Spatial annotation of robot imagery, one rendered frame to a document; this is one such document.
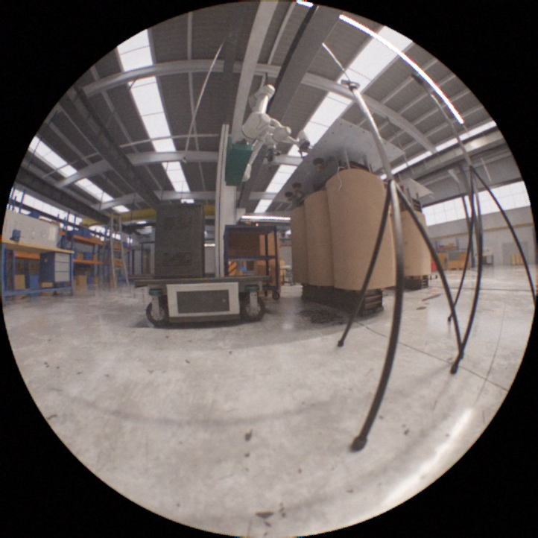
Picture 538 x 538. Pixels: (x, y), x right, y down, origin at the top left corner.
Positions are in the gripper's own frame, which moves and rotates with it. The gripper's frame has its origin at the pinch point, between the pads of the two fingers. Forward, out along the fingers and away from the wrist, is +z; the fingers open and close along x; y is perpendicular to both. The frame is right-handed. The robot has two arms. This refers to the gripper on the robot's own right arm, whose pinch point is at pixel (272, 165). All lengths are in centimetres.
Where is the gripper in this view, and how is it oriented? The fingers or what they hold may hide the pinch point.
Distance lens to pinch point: 171.3
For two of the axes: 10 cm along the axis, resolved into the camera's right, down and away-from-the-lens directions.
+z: 0.4, 10.0, -0.1
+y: -9.5, 0.3, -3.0
